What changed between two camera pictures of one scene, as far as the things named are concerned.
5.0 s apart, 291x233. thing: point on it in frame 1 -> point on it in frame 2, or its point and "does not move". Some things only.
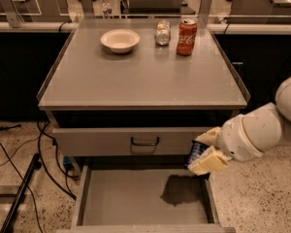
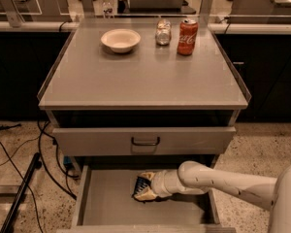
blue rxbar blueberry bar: x=195 y=150 -> x=141 y=183
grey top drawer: x=127 y=141 does not move
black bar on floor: x=35 y=165 does not move
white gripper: x=233 y=141 -> x=159 y=183
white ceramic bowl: x=120 y=41 does not move
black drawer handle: x=145 y=144 does not move
